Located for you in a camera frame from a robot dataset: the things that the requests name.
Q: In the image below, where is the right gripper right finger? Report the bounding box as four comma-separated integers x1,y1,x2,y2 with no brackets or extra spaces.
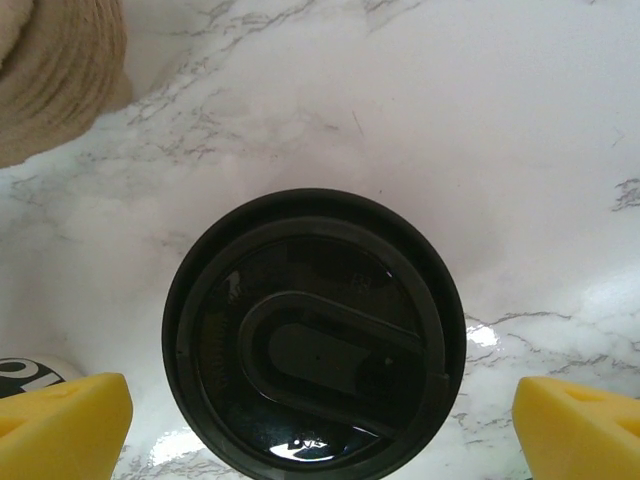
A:
511,375,640,480

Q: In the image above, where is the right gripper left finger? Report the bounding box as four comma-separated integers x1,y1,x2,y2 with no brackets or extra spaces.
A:
0,372,134,480

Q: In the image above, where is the black cup lid right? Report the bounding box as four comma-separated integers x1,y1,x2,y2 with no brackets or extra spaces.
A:
160,188,469,480

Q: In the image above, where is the stack of cardboard cup carriers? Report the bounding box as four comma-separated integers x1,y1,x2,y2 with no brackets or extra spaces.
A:
0,0,135,169

